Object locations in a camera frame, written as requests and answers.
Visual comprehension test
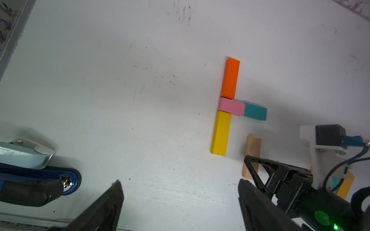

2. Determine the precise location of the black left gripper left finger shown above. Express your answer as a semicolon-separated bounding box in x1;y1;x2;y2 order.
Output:
65;181;124;231

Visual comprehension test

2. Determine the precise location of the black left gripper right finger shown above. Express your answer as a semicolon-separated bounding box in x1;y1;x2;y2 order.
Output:
238;179;301;231

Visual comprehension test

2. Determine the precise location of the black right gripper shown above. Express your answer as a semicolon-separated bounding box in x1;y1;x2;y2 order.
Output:
244;156;313;218

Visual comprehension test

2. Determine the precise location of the natural wood block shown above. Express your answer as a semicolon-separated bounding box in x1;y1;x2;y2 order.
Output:
242;133;262;180

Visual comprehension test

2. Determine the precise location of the teal block group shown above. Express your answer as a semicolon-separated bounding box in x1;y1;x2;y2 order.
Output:
330;177;344;192
244;101;267;121

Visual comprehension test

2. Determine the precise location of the yellow block group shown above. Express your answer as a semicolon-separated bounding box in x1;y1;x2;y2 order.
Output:
211;111;232;157

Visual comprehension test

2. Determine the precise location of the pink block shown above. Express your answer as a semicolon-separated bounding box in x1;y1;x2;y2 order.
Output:
218;97;245;116

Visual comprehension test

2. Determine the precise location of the blue object behind arm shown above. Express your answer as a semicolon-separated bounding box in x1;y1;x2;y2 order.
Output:
1;164;82;207

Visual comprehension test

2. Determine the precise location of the light blue object near arm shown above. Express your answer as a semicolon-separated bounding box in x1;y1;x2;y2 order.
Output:
1;138;55;169

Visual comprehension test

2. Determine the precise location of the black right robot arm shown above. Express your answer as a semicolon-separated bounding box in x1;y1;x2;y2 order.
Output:
238;156;370;231

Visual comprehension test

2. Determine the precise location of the amber orange block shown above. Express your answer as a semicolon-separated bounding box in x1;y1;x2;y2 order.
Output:
336;170;355;200

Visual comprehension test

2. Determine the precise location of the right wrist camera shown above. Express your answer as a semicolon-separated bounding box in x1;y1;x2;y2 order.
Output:
300;124;370;191

